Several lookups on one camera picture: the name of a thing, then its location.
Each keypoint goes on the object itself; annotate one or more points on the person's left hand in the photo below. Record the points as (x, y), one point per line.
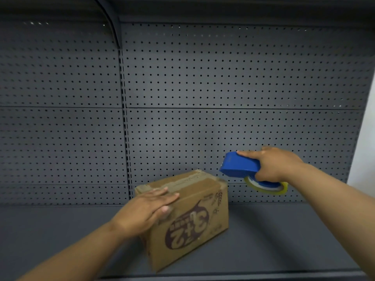
(140, 212)

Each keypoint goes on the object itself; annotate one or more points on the person's right hand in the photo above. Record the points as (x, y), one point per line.
(278, 165)

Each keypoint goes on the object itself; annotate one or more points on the person's left thumb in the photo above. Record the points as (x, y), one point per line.
(165, 213)

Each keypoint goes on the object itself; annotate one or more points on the person's right thumb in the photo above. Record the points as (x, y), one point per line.
(249, 154)

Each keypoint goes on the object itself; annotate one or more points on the blue tape dispenser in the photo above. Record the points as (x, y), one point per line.
(237, 166)

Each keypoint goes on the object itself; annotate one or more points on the brown printed cardboard box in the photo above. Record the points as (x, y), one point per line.
(190, 213)

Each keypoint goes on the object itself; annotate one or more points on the person's right forearm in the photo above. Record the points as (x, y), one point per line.
(339, 201)

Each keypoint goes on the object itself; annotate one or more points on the person's left forearm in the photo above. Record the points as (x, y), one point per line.
(79, 254)

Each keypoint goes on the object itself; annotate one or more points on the clear packing tape roll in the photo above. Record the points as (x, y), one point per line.
(277, 190)

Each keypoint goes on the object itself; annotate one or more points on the grey pegboard shelf unit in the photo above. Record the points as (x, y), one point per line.
(205, 84)

